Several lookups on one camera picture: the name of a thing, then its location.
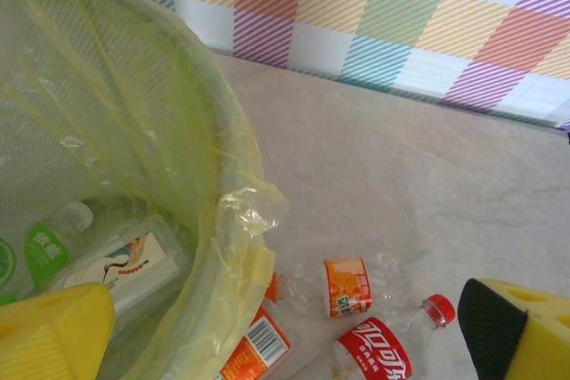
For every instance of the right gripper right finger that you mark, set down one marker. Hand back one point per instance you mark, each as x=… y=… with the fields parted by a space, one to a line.
x=525 y=340

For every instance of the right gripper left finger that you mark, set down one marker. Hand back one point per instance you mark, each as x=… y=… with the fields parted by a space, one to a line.
x=49 y=340

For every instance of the green label water bottle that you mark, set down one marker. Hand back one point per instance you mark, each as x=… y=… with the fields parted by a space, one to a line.
x=46 y=255

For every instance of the lime label bottle green cap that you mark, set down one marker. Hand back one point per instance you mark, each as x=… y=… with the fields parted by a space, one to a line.
x=5 y=264

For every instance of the large clear square bottle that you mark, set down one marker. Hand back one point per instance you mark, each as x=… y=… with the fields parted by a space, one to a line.
x=133 y=260

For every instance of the red label cola bottle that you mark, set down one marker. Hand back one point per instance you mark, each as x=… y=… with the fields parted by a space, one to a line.
x=378 y=349

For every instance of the clear bottle small orange label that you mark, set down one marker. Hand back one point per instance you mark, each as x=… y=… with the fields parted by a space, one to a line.
x=347 y=286

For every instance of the orange label barcode bottle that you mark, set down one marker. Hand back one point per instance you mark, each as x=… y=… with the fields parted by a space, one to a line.
x=249 y=353

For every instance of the yellow plastic bin liner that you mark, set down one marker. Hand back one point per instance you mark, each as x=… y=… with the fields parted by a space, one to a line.
x=254 y=211

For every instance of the green mesh waste bin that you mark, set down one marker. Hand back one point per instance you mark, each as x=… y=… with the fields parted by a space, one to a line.
x=44 y=64

